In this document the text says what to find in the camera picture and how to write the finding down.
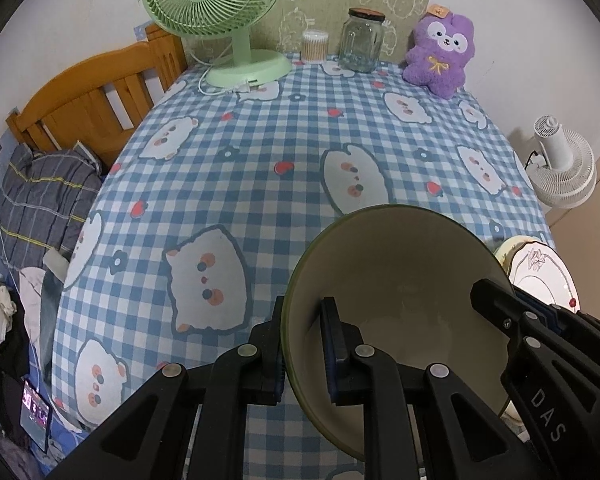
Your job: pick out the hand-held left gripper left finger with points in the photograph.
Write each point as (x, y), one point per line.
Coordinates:
(279, 375)

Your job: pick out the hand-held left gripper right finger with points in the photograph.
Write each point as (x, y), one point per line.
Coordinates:
(330, 350)

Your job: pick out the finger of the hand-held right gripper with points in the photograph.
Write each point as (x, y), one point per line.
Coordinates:
(500, 305)
(550, 312)

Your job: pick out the white red floral plate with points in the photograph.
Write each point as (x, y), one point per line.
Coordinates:
(545, 270)

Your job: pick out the large yellow floral plate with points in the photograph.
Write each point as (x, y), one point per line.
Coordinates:
(505, 252)

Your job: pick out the cream floral ceramic bowl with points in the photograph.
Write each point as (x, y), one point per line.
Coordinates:
(405, 270)

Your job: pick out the white fan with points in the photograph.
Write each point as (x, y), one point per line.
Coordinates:
(562, 165)

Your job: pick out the blue checked tablecloth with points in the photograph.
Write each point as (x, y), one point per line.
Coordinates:
(260, 160)

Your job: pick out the smartphone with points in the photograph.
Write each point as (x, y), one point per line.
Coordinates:
(36, 415)

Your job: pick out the purple plush toy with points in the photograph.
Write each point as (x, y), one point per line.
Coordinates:
(437, 60)

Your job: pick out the dark clothing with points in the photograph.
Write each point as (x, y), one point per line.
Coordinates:
(5, 380)

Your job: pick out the grey plaid pillow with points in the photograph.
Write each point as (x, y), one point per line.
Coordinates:
(45, 200)

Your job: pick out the glass jar with dark lid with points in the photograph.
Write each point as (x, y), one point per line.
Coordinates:
(361, 45)

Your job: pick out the cotton swab box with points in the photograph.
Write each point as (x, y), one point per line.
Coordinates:
(315, 47)

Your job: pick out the wooden chair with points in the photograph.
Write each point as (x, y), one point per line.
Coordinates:
(80, 95)

